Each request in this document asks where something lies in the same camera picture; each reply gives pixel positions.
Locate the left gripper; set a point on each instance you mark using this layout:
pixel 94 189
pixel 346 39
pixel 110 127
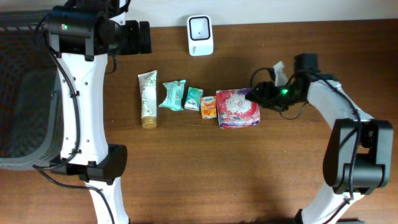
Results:
pixel 136 45

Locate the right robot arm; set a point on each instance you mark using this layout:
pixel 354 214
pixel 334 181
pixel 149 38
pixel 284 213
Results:
pixel 358 157

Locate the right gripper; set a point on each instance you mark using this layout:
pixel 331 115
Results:
pixel 268 97

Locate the mint green wipes packet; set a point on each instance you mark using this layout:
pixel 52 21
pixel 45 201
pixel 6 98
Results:
pixel 174 95

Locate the grey plastic mesh basket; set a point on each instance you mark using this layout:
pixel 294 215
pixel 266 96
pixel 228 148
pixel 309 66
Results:
pixel 31 97

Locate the red floral tissue pack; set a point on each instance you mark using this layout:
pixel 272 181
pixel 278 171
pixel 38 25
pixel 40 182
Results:
pixel 234 110

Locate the orange tissue pocket pack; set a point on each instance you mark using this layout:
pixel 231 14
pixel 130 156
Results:
pixel 208 107

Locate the white barcode scanner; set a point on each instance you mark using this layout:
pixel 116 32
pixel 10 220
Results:
pixel 200 35

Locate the green white tissue pocket pack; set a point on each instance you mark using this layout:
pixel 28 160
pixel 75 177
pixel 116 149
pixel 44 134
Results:
pixel 193 98

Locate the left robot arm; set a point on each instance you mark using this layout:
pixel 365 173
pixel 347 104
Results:
pixel 80 36

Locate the white cream tube gold cap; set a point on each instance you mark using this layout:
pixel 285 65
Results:
pixel 148 91

